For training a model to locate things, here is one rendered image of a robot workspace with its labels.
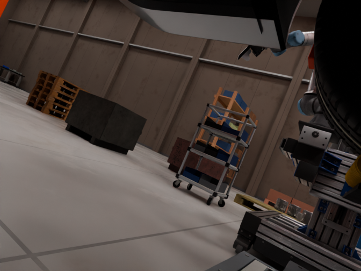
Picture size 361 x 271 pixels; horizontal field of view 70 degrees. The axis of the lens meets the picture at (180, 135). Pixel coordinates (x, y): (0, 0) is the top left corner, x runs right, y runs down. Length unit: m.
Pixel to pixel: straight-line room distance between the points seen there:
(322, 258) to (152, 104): 10.29
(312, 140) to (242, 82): 8.61
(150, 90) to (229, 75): 3.53
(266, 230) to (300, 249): 0.17
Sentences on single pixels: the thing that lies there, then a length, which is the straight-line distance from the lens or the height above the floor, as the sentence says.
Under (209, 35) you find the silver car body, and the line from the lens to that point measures 0.86.
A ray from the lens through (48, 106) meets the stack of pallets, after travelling 5.91.
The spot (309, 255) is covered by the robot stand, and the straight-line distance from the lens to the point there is 1.49.
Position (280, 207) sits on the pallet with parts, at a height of 0.21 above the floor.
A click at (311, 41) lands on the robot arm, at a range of 1.68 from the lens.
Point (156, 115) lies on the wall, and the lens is 10.98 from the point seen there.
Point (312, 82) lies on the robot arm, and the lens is 1.87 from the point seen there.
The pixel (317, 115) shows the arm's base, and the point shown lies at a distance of 1.71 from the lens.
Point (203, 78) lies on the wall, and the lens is 10.63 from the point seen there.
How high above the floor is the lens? 0.38
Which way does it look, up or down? 3 degrees up
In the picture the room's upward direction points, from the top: 24 degrees clockwise
